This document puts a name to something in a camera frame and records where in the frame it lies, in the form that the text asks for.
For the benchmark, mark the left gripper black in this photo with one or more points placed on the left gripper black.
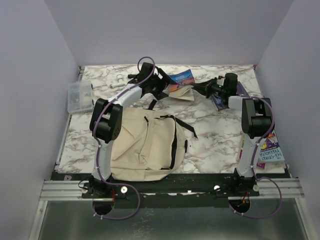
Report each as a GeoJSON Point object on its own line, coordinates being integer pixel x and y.
{"type": "Point", "coordinates": [164, 81]}

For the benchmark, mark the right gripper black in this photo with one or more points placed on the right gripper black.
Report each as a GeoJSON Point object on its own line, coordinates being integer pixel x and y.
{"type": "Point", "coordinates": [205, 88]}

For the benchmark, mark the Jane Eyre blue book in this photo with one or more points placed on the Jane Eyre blue book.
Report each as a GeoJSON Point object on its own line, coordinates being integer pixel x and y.
{"type": "Point", "coordinates": [182, 90]}

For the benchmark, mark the beige student backpack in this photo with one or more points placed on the beige student backpack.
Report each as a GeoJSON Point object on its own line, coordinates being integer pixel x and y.
{"type": "Point", "coordinates": [151, 145]}

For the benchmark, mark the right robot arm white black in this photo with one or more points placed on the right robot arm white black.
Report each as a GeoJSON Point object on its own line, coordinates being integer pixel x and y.
{"type": "Point", "coordinates": [257, 118]}

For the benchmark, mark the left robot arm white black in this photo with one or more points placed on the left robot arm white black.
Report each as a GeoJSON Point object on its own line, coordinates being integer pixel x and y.
{"type": "Point", "coordinates": [107, 116]}

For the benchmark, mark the dark purple book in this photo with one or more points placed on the dark purple book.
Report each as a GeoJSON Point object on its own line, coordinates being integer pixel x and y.
{"type": "Point", "coordinates": [224, 104]}

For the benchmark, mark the black cylindrical tool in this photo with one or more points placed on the black cylindrical tool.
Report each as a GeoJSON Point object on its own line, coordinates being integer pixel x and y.
{"type": "Point", "coordinates": [131, 76]}

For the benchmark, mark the white plastic pipe fitting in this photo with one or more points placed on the white plastic pipe fitting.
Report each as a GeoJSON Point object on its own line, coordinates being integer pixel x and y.
{"type": "Point", "coordinates": [118, 83]}

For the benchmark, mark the clear plastic organizer box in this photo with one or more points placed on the clear plastic organizer box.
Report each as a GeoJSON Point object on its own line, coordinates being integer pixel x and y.
{"type": "Point", "coordinates": [80, 97]}

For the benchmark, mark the Treehouse book blue cover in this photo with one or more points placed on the Treehouse book blue cover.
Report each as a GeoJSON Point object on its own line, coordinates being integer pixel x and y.
{"type": "Point", "coordinates": [271, 151]}

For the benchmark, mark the Treehouse book purple cover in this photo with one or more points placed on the Treehouse book purple cover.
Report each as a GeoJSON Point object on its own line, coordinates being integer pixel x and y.
{"type": "Point", "coordinates": [261, 165]}

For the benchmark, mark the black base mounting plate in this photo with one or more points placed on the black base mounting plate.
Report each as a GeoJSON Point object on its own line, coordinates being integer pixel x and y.
{"type": "Point", "coordinates": [177, 190]}

